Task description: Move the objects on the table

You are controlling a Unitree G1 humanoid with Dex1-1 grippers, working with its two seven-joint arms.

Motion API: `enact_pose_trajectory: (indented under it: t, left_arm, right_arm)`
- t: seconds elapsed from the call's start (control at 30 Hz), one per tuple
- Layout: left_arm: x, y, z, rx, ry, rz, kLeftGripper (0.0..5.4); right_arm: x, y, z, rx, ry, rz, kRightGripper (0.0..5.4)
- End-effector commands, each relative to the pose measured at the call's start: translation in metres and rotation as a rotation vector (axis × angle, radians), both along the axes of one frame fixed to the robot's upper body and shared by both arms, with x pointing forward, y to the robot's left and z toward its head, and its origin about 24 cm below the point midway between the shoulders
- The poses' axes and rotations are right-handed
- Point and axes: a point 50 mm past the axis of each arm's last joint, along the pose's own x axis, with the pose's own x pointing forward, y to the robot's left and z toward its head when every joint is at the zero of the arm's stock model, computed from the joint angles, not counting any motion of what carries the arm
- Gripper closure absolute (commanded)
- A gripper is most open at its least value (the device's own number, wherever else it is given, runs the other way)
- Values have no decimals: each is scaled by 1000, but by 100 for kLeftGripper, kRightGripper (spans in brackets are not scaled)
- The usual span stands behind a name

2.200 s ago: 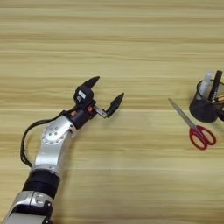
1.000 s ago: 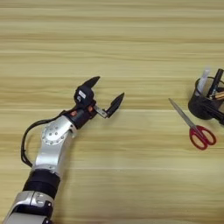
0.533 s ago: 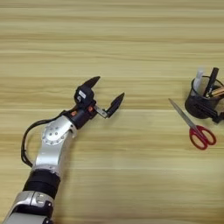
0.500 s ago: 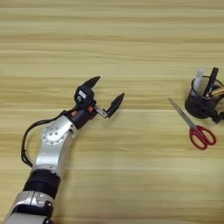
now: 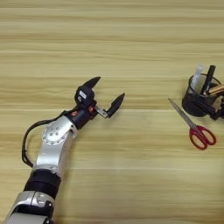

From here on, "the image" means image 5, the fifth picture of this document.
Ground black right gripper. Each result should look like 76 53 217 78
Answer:
195 96 224 121

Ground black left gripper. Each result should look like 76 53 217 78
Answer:
61 76 126 131

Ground black mesh pen holder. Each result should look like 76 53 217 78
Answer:
181 73 224 118

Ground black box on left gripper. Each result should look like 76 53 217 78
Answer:
74 85 96 111

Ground red handled scissors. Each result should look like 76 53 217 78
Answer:
167 97 218 151

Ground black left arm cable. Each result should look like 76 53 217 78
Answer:
21 112 65 168

